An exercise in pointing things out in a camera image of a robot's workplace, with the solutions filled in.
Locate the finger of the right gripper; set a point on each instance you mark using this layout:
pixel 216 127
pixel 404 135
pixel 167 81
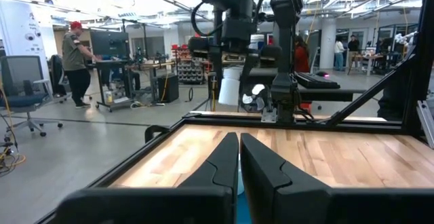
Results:
pixel 250 64
pixel 215 68

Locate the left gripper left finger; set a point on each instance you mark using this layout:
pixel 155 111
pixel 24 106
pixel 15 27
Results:
pixel 223 169

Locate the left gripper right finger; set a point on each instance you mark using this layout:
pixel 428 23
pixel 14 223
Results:
pixel 271 190

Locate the white pill bottle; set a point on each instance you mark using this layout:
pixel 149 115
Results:
pixel 230 91
pixel 240 180

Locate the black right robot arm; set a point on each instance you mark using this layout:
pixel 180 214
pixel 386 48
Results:
pixel 285 47

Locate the teal plastic basket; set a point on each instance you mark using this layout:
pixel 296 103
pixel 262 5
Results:
pixel 243 212

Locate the storage rack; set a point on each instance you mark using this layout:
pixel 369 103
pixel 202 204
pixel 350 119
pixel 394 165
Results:
pixel 190 71

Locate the black box case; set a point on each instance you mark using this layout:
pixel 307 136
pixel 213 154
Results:
pixel 168 88

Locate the person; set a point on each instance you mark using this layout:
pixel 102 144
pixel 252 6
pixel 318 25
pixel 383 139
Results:
pixel 301 56
pixel 73 54
pixel 339 52
pixel 354 44

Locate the black keyboard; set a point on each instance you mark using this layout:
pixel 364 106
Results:
pixel 315 80

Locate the black rolling workstation desk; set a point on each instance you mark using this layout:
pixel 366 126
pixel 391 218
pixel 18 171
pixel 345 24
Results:
pixel 322 95

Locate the white round column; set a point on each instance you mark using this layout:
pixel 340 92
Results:
pixel 328 44

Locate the black table clamp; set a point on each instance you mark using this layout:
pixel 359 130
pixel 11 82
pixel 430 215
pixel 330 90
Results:
pixel 149 130

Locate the black equipment cart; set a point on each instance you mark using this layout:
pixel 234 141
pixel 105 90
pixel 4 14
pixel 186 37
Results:
pixel 112 62

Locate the black computer monitor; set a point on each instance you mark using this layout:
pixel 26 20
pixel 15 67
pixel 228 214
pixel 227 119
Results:
pixel 108 44

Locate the wooden table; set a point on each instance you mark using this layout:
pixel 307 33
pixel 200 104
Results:
pixel 368 57

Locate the grey office chair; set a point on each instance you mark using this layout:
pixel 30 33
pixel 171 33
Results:
pixel 20 78

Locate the black aluminium table frame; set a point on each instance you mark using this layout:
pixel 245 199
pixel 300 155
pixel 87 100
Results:
pixel 220 120

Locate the silver corner bracket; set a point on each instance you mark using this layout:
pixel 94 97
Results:
pixel 268 116

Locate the white pillar with camera prints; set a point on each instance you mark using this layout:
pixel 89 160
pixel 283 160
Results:
pixel 23 23

